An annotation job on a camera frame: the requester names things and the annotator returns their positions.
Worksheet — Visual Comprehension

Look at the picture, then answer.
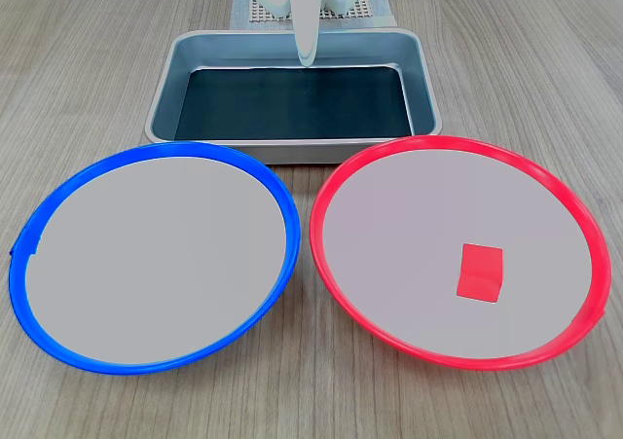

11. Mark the blue-rimmed white plate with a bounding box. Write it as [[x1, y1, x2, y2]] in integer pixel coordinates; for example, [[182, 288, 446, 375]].
[[8, 140, 302, 377]]

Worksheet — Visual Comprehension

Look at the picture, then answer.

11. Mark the black tray mat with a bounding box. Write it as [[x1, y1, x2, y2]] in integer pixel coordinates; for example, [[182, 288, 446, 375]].
[[173, 65, 415, 142]]

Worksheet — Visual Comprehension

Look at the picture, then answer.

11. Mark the pale perforated base plate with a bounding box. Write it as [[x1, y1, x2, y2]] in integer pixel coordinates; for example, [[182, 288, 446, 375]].
[[248, 0, 374, 25]]

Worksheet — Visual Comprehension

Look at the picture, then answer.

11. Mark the red-rimmed white plate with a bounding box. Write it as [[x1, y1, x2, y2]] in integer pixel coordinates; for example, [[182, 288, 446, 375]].
[[309, 134, 612, 373]]

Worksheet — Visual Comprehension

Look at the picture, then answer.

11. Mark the steel tray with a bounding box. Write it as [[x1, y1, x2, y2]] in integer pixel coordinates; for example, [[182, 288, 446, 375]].
[[144, 28, 443, 165]]

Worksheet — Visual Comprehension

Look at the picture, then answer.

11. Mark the small red cube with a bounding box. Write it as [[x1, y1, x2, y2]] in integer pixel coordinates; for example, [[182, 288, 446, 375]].
[[456, 242, 504, 306]]

